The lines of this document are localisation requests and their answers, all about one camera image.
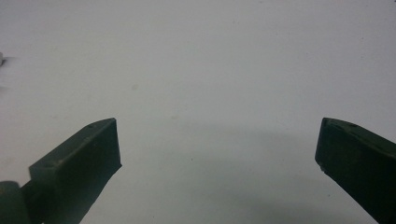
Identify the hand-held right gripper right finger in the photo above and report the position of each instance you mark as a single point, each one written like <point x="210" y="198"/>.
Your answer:
<point x="361" y="161"/>

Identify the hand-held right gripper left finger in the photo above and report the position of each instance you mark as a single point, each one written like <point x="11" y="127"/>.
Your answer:
<point x="84" y="161"/>

